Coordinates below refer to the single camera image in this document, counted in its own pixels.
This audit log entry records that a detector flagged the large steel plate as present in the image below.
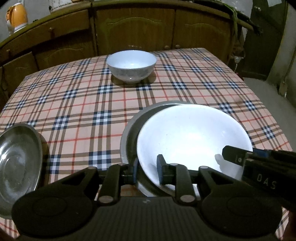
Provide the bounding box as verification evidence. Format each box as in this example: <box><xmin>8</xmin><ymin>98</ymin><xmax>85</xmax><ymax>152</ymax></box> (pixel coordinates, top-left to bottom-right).
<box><xmin>120</xmin><ymin>100</ymin><xmax>187</xmax><ymax>197</ymax></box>

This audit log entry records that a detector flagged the orange electric kettle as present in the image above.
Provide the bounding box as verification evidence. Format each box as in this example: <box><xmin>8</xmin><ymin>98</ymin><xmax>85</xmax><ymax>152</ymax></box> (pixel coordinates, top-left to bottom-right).
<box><xmin>6</xmin><ymin>1</ymin><xmax>28</xmax><ymax>36</ymax></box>

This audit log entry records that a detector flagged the small steel bowl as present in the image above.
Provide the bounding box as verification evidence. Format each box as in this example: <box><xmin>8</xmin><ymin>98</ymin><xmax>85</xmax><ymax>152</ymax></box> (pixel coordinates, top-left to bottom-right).
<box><xmin>0</xmin><ymin>123</ymin><xmax>43</xmax><ymax>219</ymax></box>

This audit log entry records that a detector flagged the wide white ceramic bowl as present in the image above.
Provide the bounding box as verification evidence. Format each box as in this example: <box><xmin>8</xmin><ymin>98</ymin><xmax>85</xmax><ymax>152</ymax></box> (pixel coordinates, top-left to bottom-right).
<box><xmin>137</xmin><ymin>104</ymin><xmax>253</xmax><ymax>195</ymax></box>

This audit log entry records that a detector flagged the green cloth on cabinet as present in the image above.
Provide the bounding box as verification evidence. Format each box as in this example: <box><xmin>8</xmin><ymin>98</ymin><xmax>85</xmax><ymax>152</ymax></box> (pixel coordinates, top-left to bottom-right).
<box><xmin>223</xmin><ymin>3</ymin><xmax>244</xmax><ymax>58</ymax></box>

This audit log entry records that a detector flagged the brown wooden cabinet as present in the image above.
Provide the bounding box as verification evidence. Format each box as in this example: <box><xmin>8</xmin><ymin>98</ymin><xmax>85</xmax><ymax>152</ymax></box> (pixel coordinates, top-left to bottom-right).
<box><xmin>1</xmin><ymin>1</ymin><xmax>254</xmax><ymax>100</ymax></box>

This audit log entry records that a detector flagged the plaid tablecloth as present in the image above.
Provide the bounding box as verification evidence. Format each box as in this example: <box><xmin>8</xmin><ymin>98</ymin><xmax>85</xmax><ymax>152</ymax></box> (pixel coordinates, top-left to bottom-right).
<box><xmin>0</xmin><ymin>48</ymin><xmax>293</xmax><ymax>240</ymax></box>

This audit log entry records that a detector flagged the dark wooden door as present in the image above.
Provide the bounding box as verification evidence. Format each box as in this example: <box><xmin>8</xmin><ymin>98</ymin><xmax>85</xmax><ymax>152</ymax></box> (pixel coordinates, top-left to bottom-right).
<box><xmin>237</xmin><ymin>1</ymin><xmax>287</xmax><ymax>80</ymax></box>

